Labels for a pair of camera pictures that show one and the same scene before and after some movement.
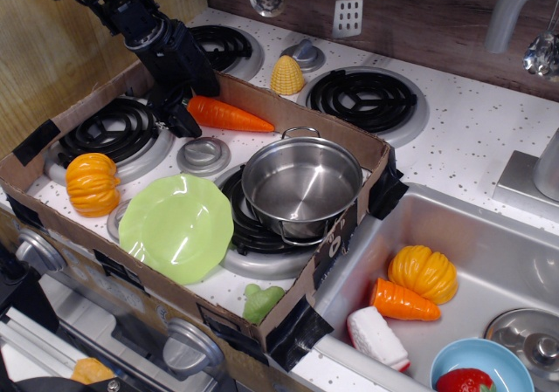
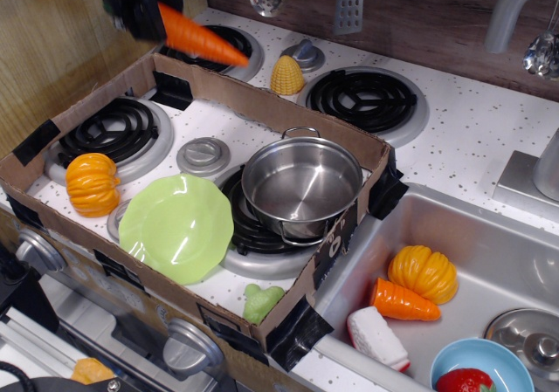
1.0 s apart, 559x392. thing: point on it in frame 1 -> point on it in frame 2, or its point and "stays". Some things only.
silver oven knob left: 39,254 stays
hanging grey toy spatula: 348,11 stays
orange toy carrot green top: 212,112 -> 185,32
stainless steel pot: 300,182 stays
